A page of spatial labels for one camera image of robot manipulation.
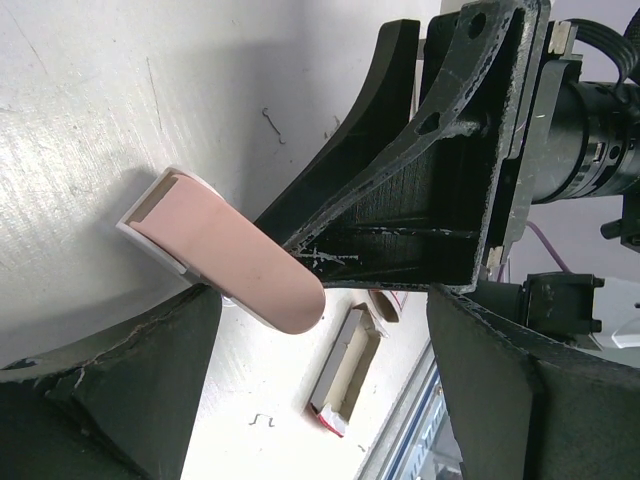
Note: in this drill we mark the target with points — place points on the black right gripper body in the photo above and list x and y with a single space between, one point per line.
521 110

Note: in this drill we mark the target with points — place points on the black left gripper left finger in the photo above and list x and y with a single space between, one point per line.
119 404

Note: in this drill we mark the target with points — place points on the aluminium mounting rail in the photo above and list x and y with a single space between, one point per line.
402 446

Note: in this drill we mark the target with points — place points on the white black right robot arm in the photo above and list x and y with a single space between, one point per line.
560 304

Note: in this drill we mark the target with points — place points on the red white staple box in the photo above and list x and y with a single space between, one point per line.
387 305

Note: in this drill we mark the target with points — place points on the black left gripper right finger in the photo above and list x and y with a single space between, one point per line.
524 406

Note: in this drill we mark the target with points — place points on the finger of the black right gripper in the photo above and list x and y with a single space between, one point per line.
371 240
378 115

